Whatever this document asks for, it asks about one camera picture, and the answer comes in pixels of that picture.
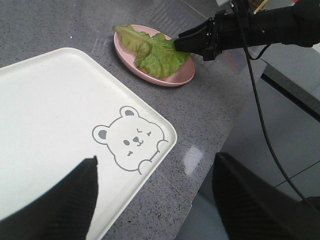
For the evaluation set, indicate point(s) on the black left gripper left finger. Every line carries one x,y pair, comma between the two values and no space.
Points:
64,212

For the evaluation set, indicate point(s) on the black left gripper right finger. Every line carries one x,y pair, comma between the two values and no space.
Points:
251,209

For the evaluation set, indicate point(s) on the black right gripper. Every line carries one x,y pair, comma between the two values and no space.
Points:
213,36

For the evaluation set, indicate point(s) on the green lettuce leaf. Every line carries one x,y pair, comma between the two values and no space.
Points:
156,55

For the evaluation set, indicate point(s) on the pink round plate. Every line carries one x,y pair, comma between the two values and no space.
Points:
182,76

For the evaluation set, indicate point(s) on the cream bear serving tray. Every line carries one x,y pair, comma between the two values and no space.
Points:
61,107

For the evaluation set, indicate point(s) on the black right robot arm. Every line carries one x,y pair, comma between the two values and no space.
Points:
298,24

